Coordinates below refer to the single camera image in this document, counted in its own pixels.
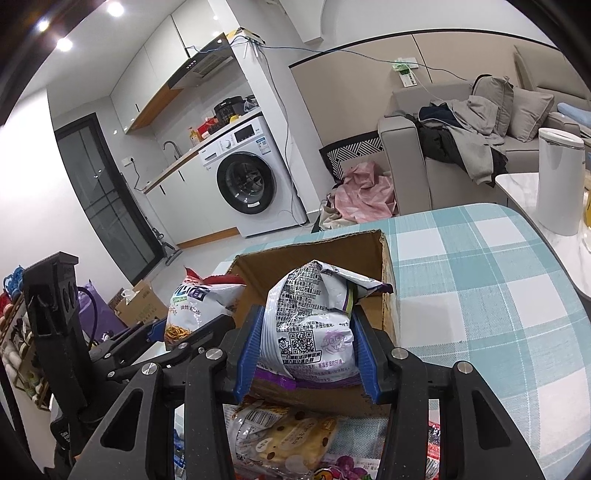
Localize white noodle snack bag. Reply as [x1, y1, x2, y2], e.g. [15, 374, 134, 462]
[164, 267, 246, 347]

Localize purple white snack bag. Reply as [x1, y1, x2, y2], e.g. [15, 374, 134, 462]
[256, 260, 393, 390]

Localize beige cookie bread packet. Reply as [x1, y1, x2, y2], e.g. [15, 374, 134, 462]
[224, 401, 339, 479]

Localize purple plastic bag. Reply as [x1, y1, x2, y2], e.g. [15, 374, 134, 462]
[77, 282, 126, 343]

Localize small cardboard box on floor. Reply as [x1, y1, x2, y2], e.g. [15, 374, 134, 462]
[114, 280, 168, 327]

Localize shoe rack with shoes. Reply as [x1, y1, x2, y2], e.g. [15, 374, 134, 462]
[1, 266, 50, 411]

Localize purple silver snack bag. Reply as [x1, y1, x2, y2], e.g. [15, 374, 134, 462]
[314, 454, 380, 480]

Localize red barcode snack packet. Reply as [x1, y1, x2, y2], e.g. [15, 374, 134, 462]
[426, 421, 441, 480]

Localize SF Express cardboard box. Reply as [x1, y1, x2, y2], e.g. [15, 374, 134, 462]
[228, 230, 401, 417]

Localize teal plaid tablecloth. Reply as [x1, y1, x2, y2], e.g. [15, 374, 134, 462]
[172, 202, 591, 480]

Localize black glass door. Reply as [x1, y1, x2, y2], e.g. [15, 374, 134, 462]
[55, 113, 163, 284]

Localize white front-load washing machine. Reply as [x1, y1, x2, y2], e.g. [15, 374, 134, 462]
[198, 114, 308, 237]

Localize pink cloth on floor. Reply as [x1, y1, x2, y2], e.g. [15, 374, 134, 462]
[331, 160, 397, 224]

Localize black patterned basket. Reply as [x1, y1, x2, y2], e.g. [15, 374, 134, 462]
[320, 131, 384, 182]

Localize black rice cooker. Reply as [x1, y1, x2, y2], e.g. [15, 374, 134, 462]
[213, 96, 245, 126]

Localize white marble side table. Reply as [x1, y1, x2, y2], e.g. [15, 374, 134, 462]
[496, 173, 590, 301]

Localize white kitchen cabinets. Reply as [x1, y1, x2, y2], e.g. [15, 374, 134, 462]
[111, 1, 226, 133]

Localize pile of clothes on sofa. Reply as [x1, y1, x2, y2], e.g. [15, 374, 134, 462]
[413, 95, 507, 187]

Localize range hood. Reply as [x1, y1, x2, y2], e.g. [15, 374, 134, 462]
[167, 33, 235, 90]

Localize white cylindrical trash bin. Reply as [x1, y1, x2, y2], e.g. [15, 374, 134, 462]
[536, 127, 585, 236]

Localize white power strip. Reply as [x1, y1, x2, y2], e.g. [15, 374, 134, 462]
[392, 57, 420, 88]

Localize grey sofa cushion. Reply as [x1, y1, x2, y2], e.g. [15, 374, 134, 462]
[508, 87, 555, 143]

